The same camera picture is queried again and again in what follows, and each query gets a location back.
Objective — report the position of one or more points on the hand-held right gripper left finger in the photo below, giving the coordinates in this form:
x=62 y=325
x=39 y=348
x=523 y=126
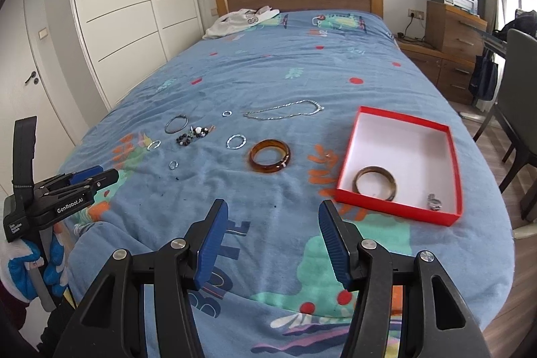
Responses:
x=212 y=247

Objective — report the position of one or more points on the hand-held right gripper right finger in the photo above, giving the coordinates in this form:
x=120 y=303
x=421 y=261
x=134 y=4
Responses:
x=335 y=247

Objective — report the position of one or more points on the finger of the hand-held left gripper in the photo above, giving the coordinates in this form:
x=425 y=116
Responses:
x=98 y=182
x=86 y=173

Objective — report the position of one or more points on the thin silver bangle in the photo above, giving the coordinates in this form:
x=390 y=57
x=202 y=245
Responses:
x=166 y=126

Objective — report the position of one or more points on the red cardboard box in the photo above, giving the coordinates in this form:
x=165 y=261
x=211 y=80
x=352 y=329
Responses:
x=402 y=144

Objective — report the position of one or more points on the person's left forearm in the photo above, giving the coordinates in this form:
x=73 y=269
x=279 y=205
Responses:
x=10 y=312

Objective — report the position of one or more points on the person's left hand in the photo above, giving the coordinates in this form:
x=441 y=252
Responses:
x=19 y=270

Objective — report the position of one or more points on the plain silver hoop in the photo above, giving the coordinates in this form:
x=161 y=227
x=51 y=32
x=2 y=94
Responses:
x=148 y=146

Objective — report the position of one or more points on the brown bangle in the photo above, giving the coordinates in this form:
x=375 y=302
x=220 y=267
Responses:
x=390 y=190

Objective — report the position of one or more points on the white door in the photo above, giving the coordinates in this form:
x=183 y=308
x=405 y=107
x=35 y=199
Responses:
x=37 y=102

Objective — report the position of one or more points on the amber bangle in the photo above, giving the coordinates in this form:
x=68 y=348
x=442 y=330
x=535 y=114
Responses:
x=268 y=170

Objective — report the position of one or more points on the twisted silver hoop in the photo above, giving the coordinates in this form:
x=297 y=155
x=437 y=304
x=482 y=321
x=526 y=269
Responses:
x=228 y=142

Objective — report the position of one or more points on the small silver trinket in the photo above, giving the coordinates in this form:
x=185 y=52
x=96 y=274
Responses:
x=433 y=203

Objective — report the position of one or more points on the black and white beaded earring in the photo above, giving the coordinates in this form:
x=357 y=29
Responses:
x=201 y=130

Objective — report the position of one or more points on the white wardrobe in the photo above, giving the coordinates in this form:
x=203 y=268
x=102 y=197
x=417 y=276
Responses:
x=126 y=5

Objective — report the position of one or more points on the low wooden cabinet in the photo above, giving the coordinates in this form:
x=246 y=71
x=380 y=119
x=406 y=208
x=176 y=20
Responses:
x=449 y=73

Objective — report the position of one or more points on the white garment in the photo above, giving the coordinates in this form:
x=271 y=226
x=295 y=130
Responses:
x=235 y=22

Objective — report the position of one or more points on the dark blue bag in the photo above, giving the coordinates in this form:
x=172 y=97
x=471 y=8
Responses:
x=482 y=77

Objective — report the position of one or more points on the grey chair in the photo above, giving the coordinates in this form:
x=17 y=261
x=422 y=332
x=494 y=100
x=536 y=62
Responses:
x=518 y=81

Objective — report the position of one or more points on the black backpack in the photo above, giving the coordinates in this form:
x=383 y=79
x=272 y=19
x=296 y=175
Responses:
x=522 y=22

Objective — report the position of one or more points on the wall light switch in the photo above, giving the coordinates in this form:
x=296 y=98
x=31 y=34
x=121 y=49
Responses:
x=42 y=33

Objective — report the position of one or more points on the wall socket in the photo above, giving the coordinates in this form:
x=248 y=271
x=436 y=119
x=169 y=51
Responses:
x=417 y=14

